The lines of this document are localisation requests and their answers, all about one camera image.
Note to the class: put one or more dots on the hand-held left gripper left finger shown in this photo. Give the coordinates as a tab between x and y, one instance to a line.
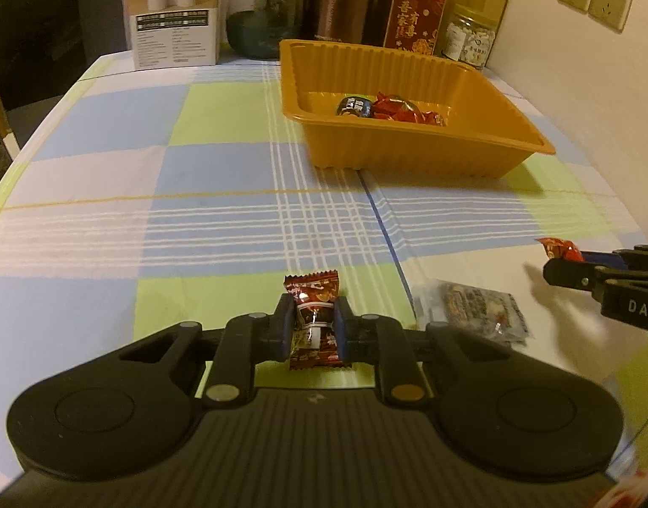
287	328

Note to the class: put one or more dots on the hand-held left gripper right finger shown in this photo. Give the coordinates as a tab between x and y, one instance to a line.
341	328

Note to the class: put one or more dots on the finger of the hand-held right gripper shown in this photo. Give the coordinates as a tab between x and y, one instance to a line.
636	256
573	275

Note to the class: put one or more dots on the red gold candy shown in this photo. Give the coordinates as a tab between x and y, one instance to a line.
559	248

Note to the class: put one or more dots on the dark red candy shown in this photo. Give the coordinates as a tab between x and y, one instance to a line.
313	296

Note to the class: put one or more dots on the orange plastic tray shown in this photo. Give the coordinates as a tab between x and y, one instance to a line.
408	148

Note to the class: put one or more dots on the clear nut snack packet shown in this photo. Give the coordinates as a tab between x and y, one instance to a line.
477	304

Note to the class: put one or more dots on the checked tablecloth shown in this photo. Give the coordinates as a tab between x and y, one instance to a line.
197	169

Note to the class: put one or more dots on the dark blue wrapped candy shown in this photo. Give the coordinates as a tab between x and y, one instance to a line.
356	107

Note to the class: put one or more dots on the plastic jar with yellow lid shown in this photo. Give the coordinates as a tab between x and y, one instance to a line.
469	39

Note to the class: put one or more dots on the red gold tin box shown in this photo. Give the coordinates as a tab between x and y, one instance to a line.
416	16

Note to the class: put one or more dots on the glass jar with green lid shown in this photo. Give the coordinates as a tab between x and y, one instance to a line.
263	16

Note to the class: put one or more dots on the brown metal thermos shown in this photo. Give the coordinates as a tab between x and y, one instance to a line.
337	0

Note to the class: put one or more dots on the white cardboard box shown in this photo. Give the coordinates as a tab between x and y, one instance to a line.
170	16

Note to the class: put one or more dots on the black monitor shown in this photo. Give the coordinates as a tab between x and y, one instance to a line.
38	37

